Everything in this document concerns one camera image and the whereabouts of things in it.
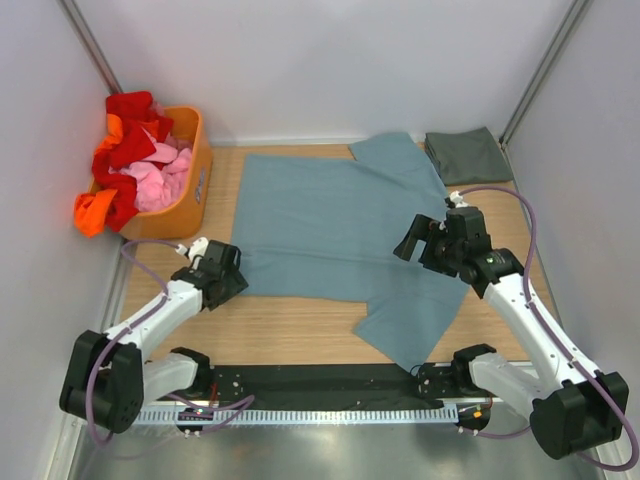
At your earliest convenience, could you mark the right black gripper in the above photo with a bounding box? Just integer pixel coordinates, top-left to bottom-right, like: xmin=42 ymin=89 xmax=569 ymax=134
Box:
xmin=394 ymin=214 xmax=464 ymax=278

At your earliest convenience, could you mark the blue-grey t shirt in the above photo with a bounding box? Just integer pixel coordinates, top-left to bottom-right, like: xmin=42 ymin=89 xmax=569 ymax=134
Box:
xmin=232 ymin=133 xmax=468 ymax=370

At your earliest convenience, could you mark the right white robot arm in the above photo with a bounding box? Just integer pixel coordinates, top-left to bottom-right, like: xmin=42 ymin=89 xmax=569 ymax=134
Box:
xmin=393 ymin=206 xmax=629 ymax=460

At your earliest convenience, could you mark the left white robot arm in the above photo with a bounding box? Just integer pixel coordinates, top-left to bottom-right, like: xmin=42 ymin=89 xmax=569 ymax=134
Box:
xmin=58 ymin=237 xmax=248 ymax=434

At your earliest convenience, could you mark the folded dark grey t shirt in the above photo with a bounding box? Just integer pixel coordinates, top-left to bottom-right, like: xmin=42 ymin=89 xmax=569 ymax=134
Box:
xmin=424 ymin=127 xmax=513 ymax=186

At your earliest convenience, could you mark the pink t shirt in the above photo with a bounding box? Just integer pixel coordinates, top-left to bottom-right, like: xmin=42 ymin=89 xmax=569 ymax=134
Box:
xmin=117 ymin=99 xmax=195 ymax=213

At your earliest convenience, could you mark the orange t shirt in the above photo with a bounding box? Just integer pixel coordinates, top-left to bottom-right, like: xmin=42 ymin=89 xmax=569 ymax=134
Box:
xmin=74 ymin=114 xmax=123 ymax=238

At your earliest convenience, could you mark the orange plastic laundry basket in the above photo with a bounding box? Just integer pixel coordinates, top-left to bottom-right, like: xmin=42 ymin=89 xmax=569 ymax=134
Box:
xmin=118 ymin=105 xmax=213 ymax=240

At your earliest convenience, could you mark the red t shirt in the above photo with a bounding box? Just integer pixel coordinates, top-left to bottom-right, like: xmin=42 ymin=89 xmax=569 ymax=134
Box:
xmin=74 ymin=91 xmax=173 ymax=237

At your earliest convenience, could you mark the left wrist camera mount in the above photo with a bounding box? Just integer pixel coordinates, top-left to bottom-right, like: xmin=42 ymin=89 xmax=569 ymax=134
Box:
xmin=174 ymin=237 xmax=209 ymax=261

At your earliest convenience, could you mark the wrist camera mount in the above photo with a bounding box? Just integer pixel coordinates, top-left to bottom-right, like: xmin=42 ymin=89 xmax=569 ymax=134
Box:
xmin=174 ymin=237 xmax=209 ymax=261
xmin=444 ymin=190 xmax=469 ymax=210

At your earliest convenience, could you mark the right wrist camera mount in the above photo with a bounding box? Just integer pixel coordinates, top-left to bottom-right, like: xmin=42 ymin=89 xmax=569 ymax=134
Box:
xmin=444 ymin=190 xmax=469 ymax=210

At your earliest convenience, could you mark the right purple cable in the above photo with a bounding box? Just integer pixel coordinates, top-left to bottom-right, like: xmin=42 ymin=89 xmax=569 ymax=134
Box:
xmin=449 ymin=184 xmax=636 ymax=474

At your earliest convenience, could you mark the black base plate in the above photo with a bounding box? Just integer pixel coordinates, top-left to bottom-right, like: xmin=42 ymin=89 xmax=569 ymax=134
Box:
xmin=210 ymin=363 xmax=489 ymax=411

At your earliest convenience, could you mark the slotted white cable duct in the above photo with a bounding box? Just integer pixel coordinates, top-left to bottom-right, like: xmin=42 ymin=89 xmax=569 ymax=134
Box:
xmin=133 ymin=404 xmax=459 ymax=427

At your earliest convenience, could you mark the right aluminium corner post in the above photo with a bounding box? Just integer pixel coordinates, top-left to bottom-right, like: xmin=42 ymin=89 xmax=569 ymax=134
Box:
xmin=499 ymin=0 xmax=593 ymax=152

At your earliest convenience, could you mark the aluminium corner post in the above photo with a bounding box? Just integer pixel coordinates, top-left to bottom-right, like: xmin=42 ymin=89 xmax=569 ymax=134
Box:
xmin=499 ymin=0 xmax=593 ymax=152
xmin=58 ymin=0 xmax=123 ymax=94

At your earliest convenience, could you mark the left aluminium corner post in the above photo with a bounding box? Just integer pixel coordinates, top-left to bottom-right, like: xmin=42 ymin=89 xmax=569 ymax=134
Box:
xmin=58 ymin=0 xmax=123 ymax=94

